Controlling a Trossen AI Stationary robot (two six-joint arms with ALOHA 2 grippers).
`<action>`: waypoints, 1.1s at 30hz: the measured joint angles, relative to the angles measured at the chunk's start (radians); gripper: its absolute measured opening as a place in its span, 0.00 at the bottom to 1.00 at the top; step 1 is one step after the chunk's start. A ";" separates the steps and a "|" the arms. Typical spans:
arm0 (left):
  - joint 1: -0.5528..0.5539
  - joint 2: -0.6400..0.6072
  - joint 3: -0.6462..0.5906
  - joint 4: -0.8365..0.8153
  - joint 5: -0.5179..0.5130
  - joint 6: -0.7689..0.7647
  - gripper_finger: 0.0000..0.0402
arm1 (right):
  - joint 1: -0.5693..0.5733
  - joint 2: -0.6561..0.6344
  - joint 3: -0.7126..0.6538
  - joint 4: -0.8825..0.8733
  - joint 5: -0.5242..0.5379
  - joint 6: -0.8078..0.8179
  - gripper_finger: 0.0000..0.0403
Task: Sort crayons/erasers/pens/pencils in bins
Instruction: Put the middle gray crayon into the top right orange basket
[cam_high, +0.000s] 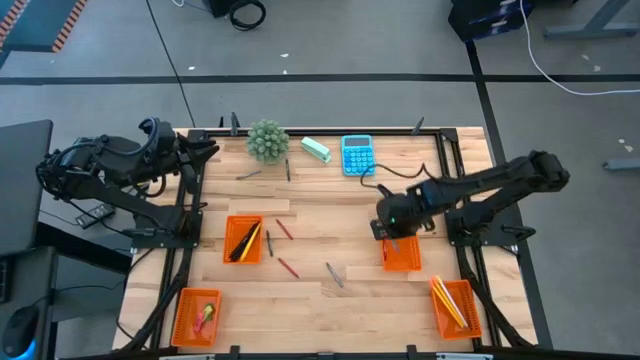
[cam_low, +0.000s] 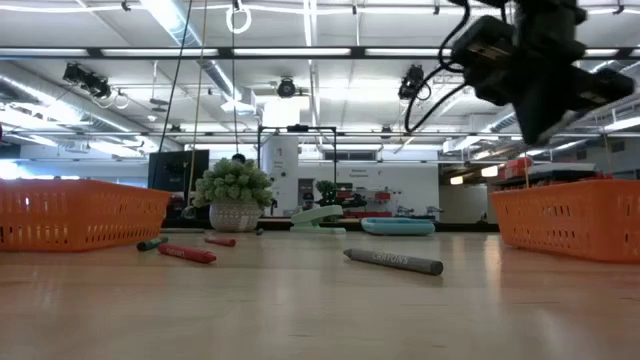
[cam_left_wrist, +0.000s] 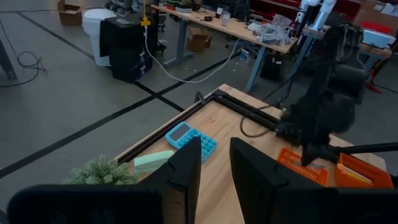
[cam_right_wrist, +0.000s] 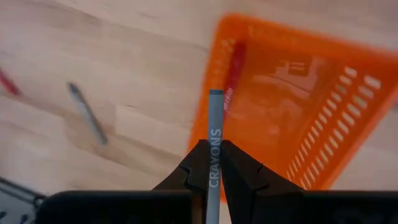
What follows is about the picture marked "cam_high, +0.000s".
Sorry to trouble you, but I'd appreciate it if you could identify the black computer mouse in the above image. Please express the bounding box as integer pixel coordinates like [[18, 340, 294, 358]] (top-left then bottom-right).
[[1, 304, 42, 359]]

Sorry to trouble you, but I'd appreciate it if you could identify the green succulent in white pot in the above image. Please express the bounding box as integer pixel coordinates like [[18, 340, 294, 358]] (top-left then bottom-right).
[[246, 118, 292, 166]]

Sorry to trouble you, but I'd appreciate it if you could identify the black power adapter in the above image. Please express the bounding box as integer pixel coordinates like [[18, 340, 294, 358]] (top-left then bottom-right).
[[74, 202, 118, 231]]

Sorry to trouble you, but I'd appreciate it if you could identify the grey desk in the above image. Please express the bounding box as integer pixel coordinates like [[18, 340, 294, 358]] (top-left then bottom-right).
[[0, 244, 59, 360]]

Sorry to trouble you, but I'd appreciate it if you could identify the teal platform with hazard stripes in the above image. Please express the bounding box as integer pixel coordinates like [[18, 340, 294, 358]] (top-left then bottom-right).
[[0, 0, 89, 54]]

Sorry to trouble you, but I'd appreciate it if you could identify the coiled black cable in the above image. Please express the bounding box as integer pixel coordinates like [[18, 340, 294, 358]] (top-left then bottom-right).
[[228, 0, 268, 32]]

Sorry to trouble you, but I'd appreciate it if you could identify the blue calculator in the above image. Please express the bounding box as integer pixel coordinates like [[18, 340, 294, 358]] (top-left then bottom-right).
[[340, 133, 377, 178]]

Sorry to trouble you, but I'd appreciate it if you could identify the yellow highlighter marker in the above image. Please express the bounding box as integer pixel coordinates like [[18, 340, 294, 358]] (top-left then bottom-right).
[[238, 224, 263, 263]]

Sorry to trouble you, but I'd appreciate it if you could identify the black table frame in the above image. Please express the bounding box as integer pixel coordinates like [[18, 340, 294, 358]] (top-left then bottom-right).
[[149, 127, 501, 360]]

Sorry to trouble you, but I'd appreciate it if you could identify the grey crayon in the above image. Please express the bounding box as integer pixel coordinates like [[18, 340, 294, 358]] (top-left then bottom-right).
[[325, 261, 346, 290]]

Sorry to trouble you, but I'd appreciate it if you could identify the grey metal stand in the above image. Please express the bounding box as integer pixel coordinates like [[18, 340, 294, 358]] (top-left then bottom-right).
[[542, 0, 640, 41]]

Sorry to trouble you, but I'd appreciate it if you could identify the orange perforated plastic bin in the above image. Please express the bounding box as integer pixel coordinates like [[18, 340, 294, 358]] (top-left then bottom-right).
[[428, 277, 484, 342], [171, 287, 222, 349], [380, 233, 423, 273], [222, 214, 265, 265]]

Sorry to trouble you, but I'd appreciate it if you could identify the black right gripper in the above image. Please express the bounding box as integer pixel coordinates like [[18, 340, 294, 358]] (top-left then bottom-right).
[[369, 186, 434, 242]]

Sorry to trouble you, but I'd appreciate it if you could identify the white floor cable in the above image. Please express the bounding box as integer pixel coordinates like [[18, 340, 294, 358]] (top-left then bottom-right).
[[518, 0, 640, 97]]

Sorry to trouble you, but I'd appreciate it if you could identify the mint green stapler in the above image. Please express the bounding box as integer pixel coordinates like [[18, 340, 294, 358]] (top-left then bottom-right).
[[300, 136, 333, 165]]

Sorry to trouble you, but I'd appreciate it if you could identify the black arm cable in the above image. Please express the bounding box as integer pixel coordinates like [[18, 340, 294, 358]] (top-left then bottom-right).
[[358, 162, 444, 199], [35, 117, 169, 199]]

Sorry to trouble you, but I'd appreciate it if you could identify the black equipment case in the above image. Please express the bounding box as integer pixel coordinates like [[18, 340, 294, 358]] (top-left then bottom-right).
[[447, 0, 536, 44]]

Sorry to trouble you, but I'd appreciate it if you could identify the small black box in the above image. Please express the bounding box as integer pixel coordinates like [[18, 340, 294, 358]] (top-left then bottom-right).
[[201, 0, 236, 19]]

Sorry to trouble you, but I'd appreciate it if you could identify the black pen with clip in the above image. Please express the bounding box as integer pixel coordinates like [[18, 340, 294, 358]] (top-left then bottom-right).
[[228, 222, 261, 263]]

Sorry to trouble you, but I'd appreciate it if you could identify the white pencil with yellow cap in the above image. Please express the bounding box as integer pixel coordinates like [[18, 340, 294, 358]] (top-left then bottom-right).
[[435, 274, 470, 329]]

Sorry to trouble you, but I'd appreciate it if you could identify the black desk monitor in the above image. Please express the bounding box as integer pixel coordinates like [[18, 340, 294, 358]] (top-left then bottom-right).
[[0, 118, 55, 259]]

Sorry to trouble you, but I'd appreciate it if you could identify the grey metal foot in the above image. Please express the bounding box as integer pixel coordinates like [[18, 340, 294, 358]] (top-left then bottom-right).
[[602, 158, 640, 174]]

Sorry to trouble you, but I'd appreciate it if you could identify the black diagonal frame strut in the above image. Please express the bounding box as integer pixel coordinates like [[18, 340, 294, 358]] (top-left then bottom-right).
[[119, 248, 201, 352], [457, 247, 532, 349]]

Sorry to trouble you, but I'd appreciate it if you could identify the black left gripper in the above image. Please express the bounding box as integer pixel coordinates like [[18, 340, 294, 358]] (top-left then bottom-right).
[[159, 130, 222, 197]]

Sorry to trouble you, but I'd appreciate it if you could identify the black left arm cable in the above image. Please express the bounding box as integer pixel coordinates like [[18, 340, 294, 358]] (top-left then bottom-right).
[[35, 117, 169, 199]]

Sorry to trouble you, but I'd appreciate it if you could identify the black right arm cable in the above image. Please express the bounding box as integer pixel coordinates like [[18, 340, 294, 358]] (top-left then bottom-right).
[[358, 162, 444, 199]]

